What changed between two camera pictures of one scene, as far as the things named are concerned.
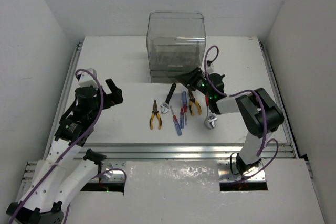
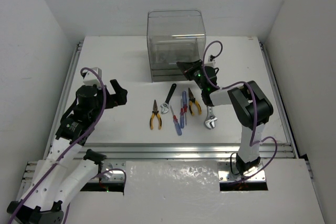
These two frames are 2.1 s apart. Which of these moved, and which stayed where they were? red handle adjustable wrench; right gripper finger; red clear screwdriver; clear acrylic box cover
Moved: right gripper finger
Stayed: clear acrylic box cover; red clear screwdriver; red handle adjustable wrench
